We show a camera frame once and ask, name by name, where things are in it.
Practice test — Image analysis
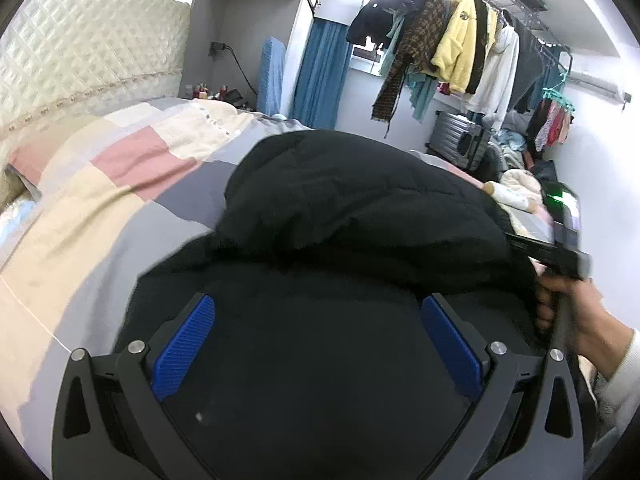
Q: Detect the black puffer jacket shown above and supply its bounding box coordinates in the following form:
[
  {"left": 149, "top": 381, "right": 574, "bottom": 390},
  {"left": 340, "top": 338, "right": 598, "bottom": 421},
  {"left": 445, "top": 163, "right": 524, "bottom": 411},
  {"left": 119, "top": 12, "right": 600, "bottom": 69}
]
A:
[{"left": 117, "top": 131, "right": 537, "bottom": 479}]

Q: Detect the person's right hand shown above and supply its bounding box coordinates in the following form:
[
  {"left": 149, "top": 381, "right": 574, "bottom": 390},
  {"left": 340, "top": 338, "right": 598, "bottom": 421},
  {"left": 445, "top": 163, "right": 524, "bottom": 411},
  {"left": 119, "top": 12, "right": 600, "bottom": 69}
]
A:
[{"left": 537, "top": 272, "right": 634, "bottom": 379}]

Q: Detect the grey ribbed suitcase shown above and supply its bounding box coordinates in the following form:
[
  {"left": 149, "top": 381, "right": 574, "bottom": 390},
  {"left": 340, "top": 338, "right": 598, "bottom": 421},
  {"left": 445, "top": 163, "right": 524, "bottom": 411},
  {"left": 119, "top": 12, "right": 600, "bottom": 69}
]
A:
[{"left": 426, "top": 110, "right": 490, "bottom": 172}]

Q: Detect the teal sock hanger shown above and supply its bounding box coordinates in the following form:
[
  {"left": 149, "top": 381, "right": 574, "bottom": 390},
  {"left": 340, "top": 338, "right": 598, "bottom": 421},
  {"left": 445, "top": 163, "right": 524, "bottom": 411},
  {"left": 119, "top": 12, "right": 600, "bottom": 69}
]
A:
[{"left": 542, "top": 73, "right": 576, "bottom": 114}]

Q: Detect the white air conditioner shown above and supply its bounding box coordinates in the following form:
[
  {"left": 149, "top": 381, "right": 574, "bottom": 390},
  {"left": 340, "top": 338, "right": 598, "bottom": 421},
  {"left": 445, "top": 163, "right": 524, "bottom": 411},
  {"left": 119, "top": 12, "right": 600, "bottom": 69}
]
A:
[{"left": 566, "top": 72, "right": 632, "bottom": 107}]

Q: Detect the white hoodie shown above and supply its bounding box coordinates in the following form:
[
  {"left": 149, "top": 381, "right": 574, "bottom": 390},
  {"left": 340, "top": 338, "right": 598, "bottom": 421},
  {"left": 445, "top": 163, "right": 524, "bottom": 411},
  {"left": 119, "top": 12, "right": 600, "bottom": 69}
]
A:
[{"left": 463, "top": 25, "right": 520, "bottom": 131}]

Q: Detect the patchwork bed quilt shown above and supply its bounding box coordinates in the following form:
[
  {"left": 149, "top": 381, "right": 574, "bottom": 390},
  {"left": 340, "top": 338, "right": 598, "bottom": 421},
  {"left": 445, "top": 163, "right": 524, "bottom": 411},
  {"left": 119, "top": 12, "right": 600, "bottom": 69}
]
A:
[{"left": 0, "top": 96, "right": 557, "bottom": 441}]

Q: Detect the dark grey hanging coat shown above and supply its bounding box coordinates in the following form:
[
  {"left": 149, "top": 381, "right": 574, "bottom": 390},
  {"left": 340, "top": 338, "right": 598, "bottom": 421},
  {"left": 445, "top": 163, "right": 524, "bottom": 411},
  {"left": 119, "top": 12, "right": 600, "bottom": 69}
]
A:
[{"left": 502, "top": 9, "right": 544, "bottom": 110}]

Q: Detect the yellow fleece hoodie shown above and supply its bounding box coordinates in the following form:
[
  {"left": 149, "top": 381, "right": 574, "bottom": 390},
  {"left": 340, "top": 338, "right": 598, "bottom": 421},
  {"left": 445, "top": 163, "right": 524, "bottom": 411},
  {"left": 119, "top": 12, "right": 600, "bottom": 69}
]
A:
[{"left": 431, "top": 0, "right": 498, "bottom": 94}]

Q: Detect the nightstand bottles clutter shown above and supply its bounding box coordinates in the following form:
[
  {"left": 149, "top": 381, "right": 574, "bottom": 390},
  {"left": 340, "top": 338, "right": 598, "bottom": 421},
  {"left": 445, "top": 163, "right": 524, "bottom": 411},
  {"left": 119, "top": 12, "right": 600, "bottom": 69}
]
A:
[{"left": 192, "top": 82, "right": 248, "bottom": 110}]

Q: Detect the plaid brown scarf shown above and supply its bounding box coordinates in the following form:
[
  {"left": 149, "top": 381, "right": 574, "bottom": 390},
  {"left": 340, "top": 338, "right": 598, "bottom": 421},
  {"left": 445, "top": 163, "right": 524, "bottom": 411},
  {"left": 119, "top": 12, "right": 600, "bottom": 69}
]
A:
[{"left": 371, "top": 0, "right": 447, "bottom": 122}]

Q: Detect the blue curtain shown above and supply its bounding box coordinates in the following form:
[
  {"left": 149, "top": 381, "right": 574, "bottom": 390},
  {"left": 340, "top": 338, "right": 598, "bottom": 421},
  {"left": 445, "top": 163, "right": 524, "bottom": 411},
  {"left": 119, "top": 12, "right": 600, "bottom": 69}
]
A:
[{"left": 291, "top": 18, "right": 352, "bottom": 130}]

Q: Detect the blue covered chair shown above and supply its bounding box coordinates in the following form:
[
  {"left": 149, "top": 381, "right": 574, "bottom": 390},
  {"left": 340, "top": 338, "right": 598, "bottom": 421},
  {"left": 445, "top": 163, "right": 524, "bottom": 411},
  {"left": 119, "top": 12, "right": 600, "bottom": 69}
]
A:
[{"left": 256, "top": 37, "right": 285, "bottom": 116}]

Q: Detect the black hanging jacket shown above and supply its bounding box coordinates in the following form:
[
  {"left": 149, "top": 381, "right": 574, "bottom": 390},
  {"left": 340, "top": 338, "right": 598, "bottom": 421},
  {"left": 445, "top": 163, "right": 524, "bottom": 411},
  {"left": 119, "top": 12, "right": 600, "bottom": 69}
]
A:
[{"left": 345, "top": 0, "right": 426, "bottom": 51}]

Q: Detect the cream quilted headboard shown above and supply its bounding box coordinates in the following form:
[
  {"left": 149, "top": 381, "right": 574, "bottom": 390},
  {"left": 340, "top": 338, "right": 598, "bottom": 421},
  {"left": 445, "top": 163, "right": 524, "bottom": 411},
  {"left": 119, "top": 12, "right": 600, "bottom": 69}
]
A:
[{"left": 0, "top": 0, "right": 192, "bottom": 212}]

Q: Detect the black wall charger cable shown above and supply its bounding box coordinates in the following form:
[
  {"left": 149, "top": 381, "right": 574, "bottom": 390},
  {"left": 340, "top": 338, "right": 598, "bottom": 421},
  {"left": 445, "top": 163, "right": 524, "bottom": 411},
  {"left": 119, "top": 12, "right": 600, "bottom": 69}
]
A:
[{"left": 209, "top": 40, "right": 260, "bottom": 99}]

